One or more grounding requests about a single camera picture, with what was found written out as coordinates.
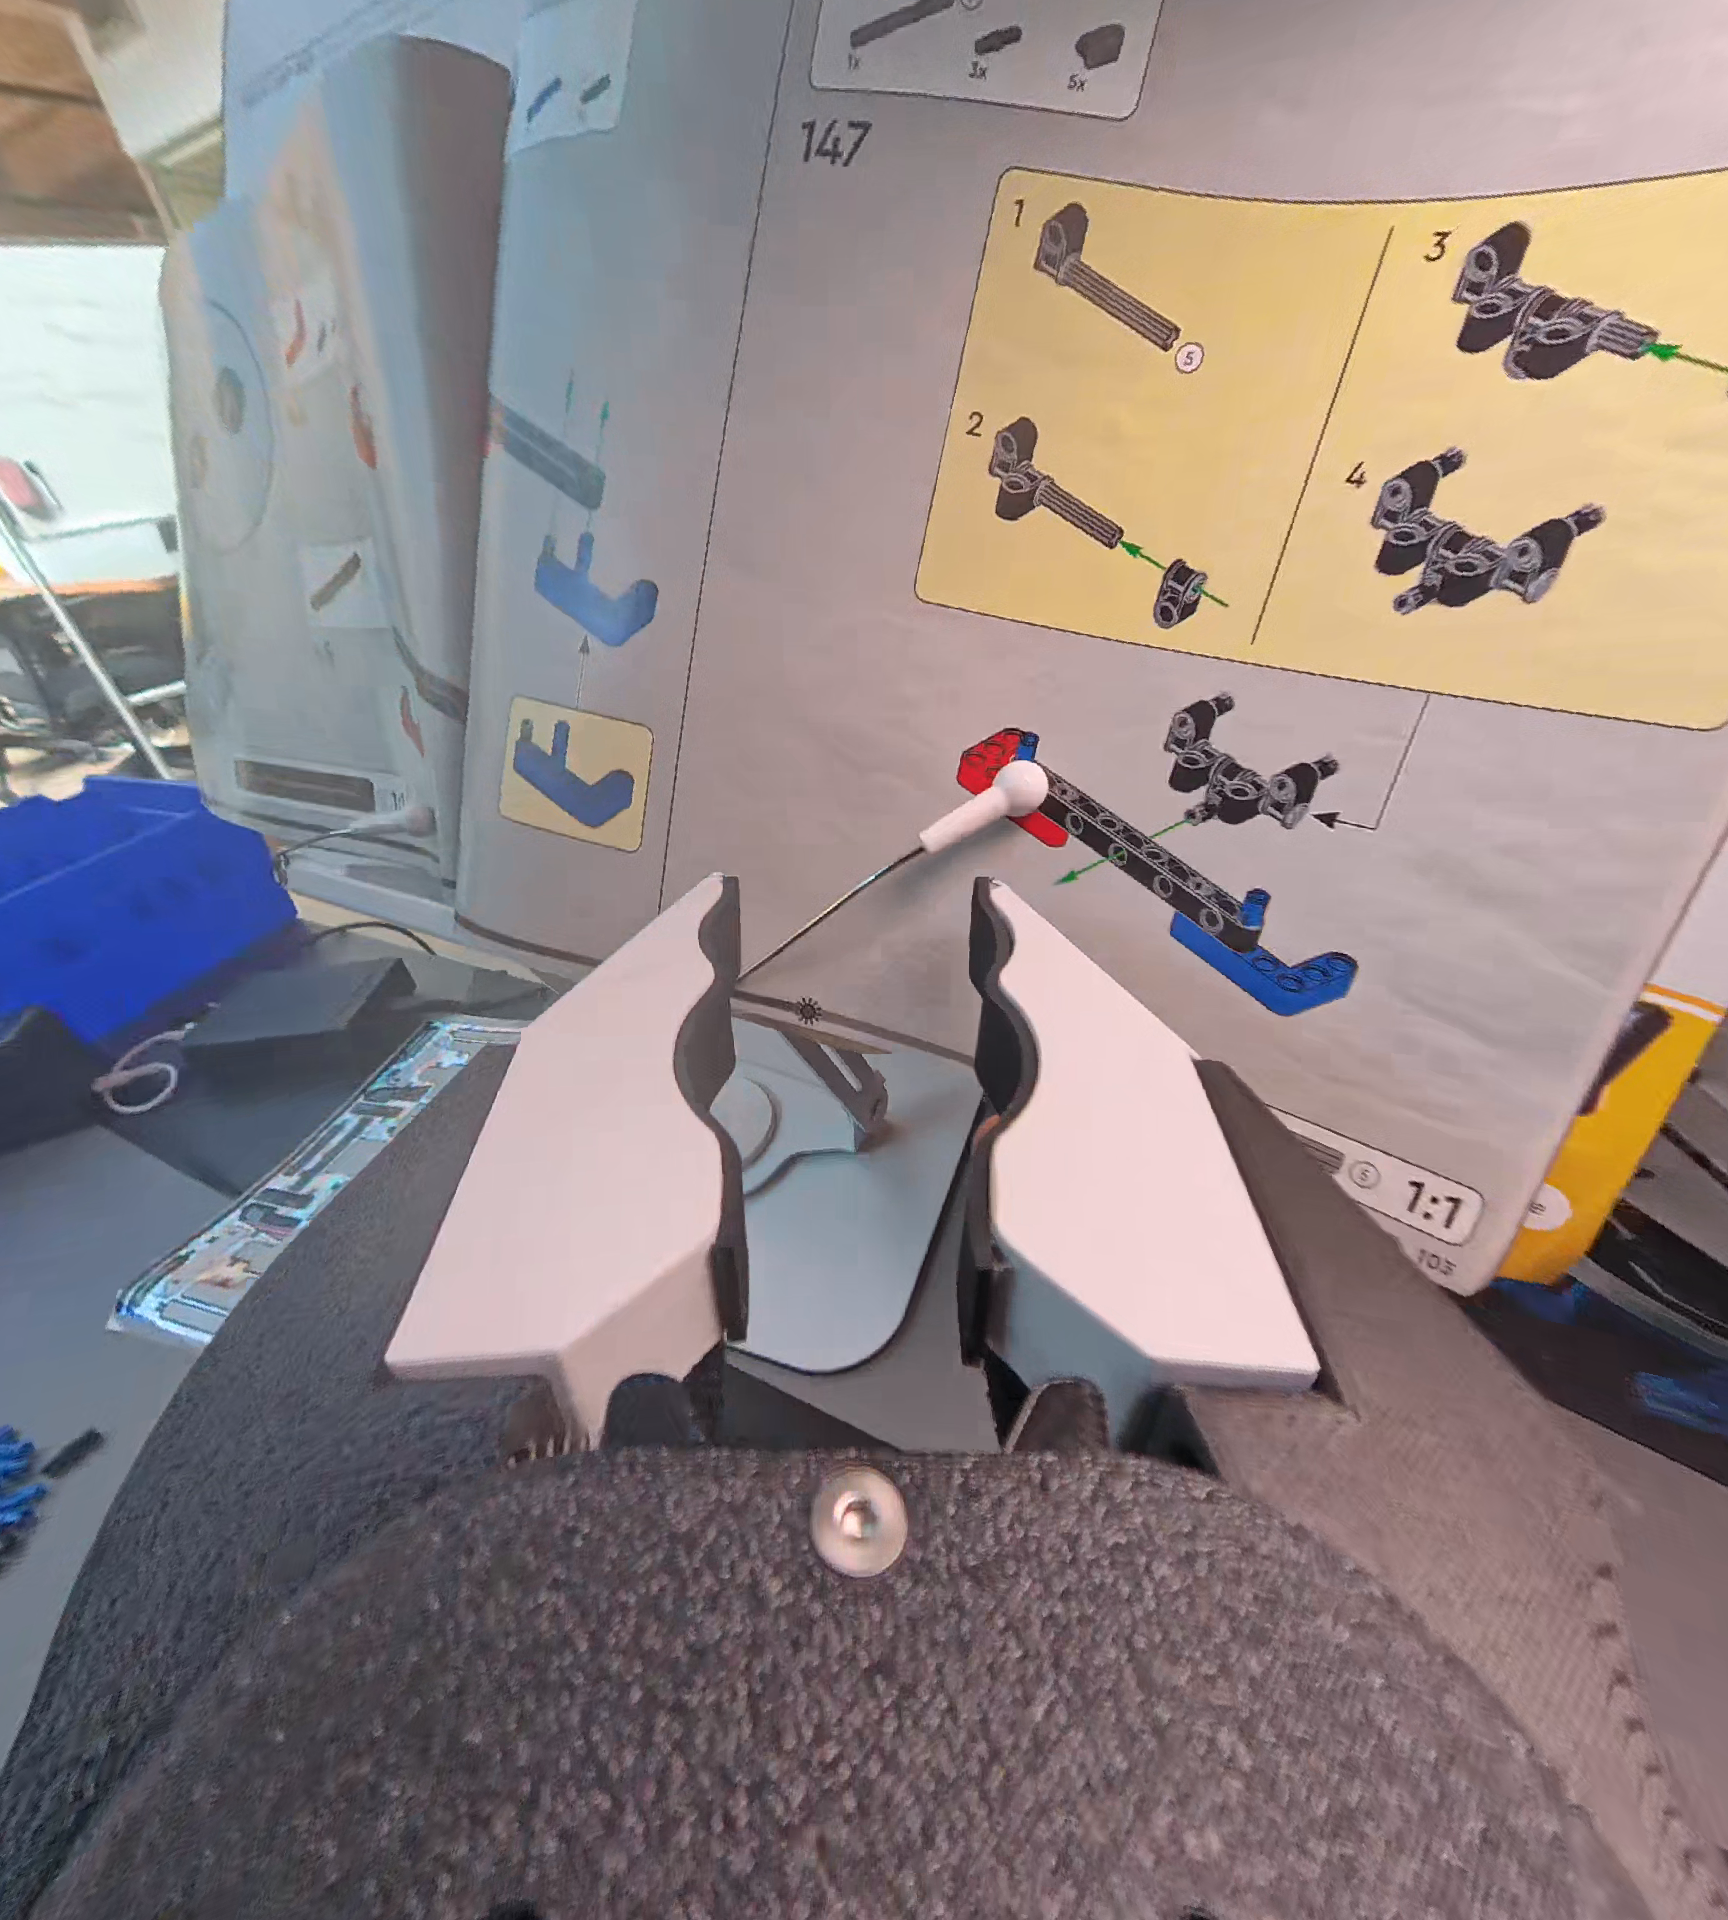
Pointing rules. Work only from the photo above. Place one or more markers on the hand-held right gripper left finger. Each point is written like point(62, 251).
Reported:
point(565, 1171)

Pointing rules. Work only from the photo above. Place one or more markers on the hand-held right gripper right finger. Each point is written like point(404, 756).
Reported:
point(1134, 1184)

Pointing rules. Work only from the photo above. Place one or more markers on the grey instruction booklet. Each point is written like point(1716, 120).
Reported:
point(834, 524)

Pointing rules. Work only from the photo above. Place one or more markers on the shiny sticker sheet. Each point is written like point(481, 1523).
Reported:
point(295, 1184)

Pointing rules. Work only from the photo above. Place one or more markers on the flat black box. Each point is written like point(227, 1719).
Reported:
point(295, 1012)

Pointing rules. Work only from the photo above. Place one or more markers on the blue plastic bin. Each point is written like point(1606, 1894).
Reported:
point(85, 900)

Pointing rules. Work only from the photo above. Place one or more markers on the black toy set box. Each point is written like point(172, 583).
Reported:
point(1704, 1201)

